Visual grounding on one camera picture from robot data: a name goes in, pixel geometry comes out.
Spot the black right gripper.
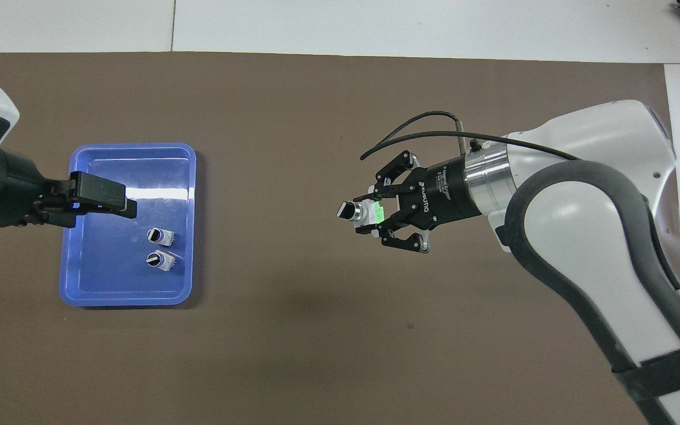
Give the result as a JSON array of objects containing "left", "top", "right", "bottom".
[{"left": 354, "top": 150, "right": 483, "bottom": 255}]

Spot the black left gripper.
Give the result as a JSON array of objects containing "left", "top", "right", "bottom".
[{"left": 0, "top": 148, "right": 138, "bottom": 229}]

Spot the knob switch with green block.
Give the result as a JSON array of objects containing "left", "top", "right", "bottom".
[{"left": 338, "top": 200, "right": 389, "bottom": 228}]

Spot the blue plastic tray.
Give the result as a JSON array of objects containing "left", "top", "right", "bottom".
[{"left": 58, "top": 142, "right": 198, "bottom": 308}]

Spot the brown table mat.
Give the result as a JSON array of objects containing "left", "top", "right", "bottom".
[{"left": 0, "top": 52, "right": 680, "bottom": 425}]

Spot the knob switch with green base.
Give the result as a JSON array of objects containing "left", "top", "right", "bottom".
[{"left": 146, "top": 227, "right": 175, "bottom": 247}]

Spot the knob switch with red base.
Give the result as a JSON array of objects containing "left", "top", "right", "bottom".
[{"left": 145, "top": 250, "right": 176, "bottom": 272}]

